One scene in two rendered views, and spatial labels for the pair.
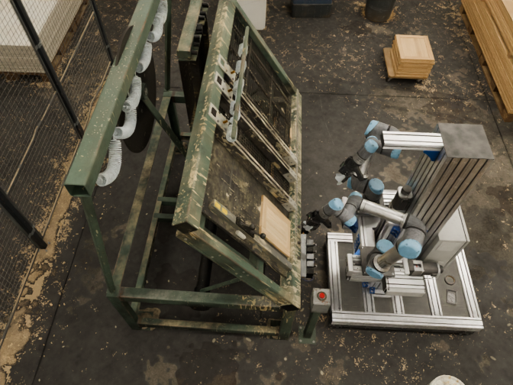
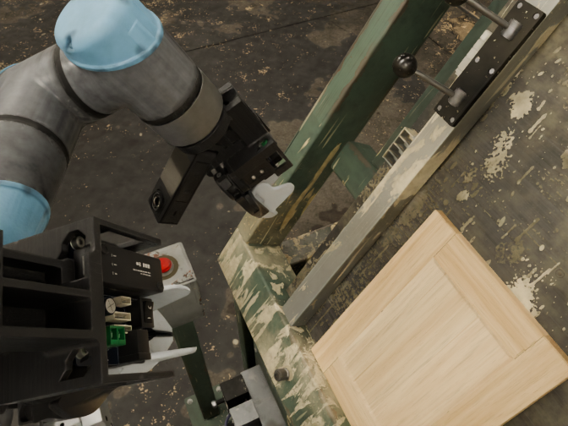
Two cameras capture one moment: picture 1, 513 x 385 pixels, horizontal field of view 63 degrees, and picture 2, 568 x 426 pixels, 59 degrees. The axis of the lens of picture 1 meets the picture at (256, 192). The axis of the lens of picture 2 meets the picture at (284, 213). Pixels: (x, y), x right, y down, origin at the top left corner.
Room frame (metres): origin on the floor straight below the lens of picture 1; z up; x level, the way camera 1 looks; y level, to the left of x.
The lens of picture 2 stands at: (1.75, -0.52, 1.88)
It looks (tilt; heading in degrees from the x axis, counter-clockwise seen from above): 50 degrees down; 152
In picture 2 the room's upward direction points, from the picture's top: straight up
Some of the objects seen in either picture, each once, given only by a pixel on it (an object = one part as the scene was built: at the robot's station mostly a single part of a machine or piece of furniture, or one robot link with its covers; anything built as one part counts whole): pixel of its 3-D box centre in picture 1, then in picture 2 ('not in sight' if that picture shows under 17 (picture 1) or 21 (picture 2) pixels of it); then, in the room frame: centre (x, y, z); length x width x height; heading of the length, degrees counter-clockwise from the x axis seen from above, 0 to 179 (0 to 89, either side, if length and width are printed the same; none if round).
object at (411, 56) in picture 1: (406, 57); not in sight; (4.64, -1.96, 0.20); 0.61 x 0.53 x 0.40; 178
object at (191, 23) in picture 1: (199, 67); not in sight; (2.90, 0.51, 1.38); 0.70 x 0.15 x 0.85; 177
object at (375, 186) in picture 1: (374, 189); not in sight; (1.78, -0.87, 1.20); 0.13 x 0.12 x 0.14; 65
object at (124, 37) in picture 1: (141, 91); not in sight; (2.06, 0.76, 1.85); 0.80 x 0.06 x 0.80; 177
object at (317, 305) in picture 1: (320, 300); (170, 288); (1.06, -0.46, 0.84); 0.12 x 0.12 x 0.18; 87
